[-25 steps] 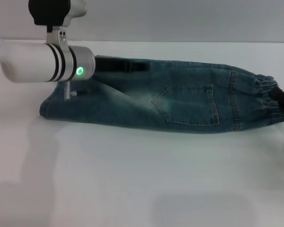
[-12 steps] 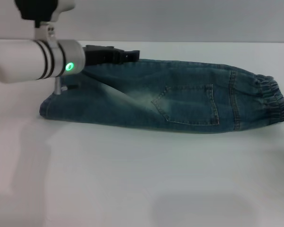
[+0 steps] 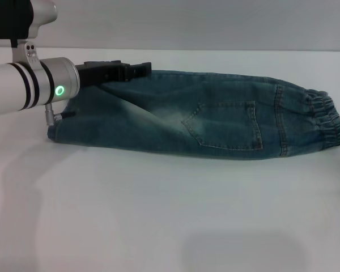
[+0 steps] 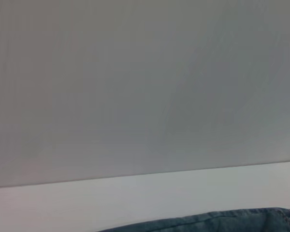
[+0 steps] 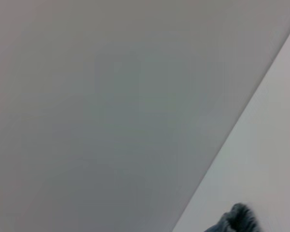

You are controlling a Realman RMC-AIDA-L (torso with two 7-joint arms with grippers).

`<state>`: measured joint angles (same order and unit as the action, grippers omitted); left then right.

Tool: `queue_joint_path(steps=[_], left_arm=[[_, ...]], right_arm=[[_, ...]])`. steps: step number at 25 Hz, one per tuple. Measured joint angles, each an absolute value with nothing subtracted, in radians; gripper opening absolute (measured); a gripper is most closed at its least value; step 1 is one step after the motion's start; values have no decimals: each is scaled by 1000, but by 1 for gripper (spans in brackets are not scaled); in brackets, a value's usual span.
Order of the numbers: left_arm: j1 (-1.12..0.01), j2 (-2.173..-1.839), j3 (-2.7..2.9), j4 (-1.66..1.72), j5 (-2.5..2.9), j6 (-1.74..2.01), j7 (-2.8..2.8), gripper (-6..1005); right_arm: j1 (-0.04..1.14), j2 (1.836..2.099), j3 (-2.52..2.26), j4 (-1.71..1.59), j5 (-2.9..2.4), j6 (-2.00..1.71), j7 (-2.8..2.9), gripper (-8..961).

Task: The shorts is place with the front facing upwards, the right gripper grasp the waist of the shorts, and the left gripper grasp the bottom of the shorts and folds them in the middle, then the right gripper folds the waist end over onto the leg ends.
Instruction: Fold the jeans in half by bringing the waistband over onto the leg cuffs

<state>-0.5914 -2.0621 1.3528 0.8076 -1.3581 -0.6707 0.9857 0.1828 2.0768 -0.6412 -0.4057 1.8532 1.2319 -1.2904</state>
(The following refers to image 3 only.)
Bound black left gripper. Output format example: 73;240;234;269
74;60;153;88

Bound blue denim shorts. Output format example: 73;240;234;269
46;69;340;161

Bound silver left camera bracket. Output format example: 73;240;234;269
11;41;40;70

